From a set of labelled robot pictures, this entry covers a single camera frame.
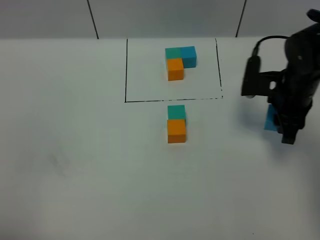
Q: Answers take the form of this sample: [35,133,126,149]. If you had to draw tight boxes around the green template block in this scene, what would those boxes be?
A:
[165,47,182,60]

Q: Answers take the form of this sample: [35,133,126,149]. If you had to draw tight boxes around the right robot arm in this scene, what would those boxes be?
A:
[269,9,320,145]

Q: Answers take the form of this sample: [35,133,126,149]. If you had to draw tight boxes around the right arm black cables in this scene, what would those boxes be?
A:
[251,36,291,58]

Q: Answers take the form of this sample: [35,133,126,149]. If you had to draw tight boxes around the blue template block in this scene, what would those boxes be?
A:
[180,46,197,69]

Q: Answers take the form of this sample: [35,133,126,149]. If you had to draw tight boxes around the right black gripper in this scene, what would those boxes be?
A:
[268,72,313,145]

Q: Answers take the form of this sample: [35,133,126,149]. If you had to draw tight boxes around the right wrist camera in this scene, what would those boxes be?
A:
[241,55,284,97]

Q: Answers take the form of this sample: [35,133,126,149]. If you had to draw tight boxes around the orange template block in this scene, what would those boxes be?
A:
[166,58,184,81]

